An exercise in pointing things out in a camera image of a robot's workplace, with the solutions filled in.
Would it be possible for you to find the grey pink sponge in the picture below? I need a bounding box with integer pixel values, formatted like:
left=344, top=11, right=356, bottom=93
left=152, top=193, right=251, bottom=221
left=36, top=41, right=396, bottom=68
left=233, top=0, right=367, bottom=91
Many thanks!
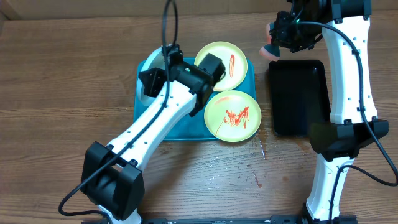
left=259, top=23, right=280, bottom=61

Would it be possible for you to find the light blue plate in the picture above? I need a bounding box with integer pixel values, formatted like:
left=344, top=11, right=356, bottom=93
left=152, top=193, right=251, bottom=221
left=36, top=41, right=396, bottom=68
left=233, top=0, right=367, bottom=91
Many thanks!
left=136, top=47, right=165, bottom=106

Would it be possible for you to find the yellow-green plate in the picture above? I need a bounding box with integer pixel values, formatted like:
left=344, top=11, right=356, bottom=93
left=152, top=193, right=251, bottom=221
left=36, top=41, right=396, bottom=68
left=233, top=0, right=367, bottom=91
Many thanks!
left=204, top=90, right=262, bottom=142
left=194, top=41, right=248, bottom=92

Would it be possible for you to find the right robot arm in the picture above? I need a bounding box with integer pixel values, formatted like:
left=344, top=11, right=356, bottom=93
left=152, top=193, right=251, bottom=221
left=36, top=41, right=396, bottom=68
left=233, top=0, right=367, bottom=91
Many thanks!
left=261, top=0, right=389, bottom=223

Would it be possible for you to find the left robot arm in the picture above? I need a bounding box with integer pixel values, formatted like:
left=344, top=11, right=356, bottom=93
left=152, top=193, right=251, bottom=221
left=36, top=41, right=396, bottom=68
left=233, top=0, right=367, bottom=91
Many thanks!
left=81, top=45, right=226, bottom=223

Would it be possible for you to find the black rectangular tray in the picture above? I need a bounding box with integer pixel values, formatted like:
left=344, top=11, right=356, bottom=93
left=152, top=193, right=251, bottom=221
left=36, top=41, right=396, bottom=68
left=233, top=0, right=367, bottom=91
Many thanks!
left=267, top=60, right=330, bottom=136

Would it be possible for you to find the teal plastic serving tray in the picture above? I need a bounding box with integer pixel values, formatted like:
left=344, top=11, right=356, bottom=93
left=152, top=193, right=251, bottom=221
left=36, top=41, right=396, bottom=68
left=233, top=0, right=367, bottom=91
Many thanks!
left=132, top=57, right=259, bottom=142

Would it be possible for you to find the right black cable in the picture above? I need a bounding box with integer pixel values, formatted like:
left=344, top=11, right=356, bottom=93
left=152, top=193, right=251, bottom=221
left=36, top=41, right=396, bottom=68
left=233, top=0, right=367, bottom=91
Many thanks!
left=287, top=0, right=398, bottom=224

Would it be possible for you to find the black cable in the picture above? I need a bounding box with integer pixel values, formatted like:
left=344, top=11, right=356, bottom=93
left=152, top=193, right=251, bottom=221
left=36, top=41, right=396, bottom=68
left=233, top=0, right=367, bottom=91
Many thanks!
left=58, top=0, right=178, bottom=217
left=287, top=0, right=398, bottom=224

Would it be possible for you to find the left black cable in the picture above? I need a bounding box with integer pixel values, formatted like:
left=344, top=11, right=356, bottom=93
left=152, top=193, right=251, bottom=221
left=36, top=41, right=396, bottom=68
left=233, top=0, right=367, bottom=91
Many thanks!
left=58, top=0, right=178, bottom=217

